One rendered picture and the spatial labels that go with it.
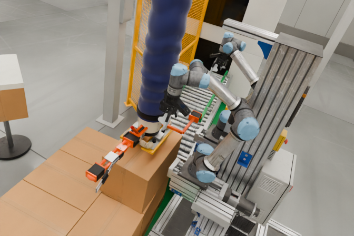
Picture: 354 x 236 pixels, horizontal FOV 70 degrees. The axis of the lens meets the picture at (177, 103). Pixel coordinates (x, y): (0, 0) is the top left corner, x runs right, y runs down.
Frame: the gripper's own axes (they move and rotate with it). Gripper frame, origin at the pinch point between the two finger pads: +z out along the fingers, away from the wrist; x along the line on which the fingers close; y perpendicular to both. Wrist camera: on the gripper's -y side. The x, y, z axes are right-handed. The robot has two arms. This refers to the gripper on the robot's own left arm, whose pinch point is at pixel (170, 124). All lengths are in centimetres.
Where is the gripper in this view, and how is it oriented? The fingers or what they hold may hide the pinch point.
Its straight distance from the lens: 141.6
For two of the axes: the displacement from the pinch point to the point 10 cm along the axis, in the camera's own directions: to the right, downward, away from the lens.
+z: -2.0, 8.2, 5.4
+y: -8.7, -4.0, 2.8
